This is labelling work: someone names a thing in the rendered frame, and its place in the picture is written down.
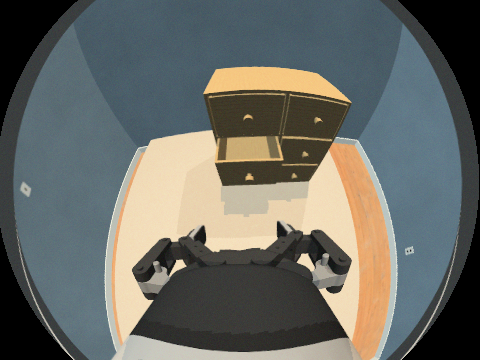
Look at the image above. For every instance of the tan wooden drawer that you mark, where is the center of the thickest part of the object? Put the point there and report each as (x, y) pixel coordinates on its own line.
(248, 169)
(305, 114)
(306, 150)
(303, 172)
(264, 110)

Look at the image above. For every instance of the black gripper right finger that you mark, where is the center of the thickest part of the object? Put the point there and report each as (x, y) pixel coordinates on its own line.
(332, 263)

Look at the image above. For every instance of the brown chest of drawers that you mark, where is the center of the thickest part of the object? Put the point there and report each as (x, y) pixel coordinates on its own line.
(272, 80)

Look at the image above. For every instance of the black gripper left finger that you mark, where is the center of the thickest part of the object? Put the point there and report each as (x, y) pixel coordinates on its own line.
(153, 270)

